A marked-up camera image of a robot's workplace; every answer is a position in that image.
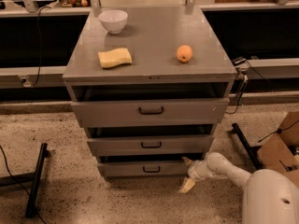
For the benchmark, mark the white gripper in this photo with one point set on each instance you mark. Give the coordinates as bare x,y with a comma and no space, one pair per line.
195,169

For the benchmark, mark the grey bottom drawer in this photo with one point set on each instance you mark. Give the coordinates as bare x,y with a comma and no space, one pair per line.
142,169

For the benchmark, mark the grey drawer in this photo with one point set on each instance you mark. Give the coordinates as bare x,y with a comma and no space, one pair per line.
142,169
149,112
150,145

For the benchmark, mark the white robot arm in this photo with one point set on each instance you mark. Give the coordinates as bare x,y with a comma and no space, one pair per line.
268,196

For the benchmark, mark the grey middle drawer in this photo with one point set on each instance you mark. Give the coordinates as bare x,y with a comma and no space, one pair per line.
150,145

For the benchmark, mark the grey top drawer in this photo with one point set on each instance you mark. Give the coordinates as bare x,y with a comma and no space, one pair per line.
149,112

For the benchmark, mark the grey drawer cabinet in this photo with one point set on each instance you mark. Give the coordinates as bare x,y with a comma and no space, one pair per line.
152,36

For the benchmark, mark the black stand leg right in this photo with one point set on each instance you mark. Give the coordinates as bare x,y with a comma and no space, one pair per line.
251,151

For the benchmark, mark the black stand leg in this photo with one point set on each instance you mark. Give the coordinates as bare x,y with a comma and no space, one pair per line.
251,151
29,181

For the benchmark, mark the cardboard box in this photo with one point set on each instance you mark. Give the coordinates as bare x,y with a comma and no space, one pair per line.
277,152

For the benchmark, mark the orange fruit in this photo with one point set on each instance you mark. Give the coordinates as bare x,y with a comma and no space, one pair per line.
184,53

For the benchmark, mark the yellow sponge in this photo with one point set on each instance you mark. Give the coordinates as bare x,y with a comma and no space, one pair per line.
115,57

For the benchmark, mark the black stand leg left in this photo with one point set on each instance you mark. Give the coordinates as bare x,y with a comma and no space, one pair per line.
29,181

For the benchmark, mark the white bowl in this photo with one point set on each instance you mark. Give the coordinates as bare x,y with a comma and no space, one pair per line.
113,20

